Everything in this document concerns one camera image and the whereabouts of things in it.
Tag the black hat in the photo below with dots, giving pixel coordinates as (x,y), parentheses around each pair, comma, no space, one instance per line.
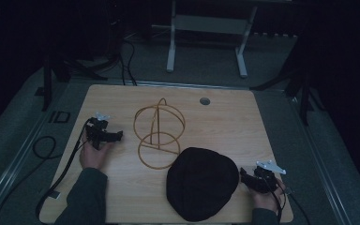
(201,184)

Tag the person's right hand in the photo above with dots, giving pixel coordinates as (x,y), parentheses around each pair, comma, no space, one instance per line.
(267,201)

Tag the black tripod stand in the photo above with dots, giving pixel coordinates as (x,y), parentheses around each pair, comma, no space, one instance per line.
(47,84)
(304,93)

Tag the person's left hand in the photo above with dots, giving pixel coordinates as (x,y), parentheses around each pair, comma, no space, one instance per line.
(93,156)

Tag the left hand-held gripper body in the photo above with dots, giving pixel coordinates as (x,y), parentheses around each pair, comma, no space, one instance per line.
(96,128)

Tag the white metal stand frame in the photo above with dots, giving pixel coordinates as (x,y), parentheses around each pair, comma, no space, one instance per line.
(206,25)

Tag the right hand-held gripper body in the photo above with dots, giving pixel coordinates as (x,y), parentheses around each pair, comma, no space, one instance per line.
(265,179)

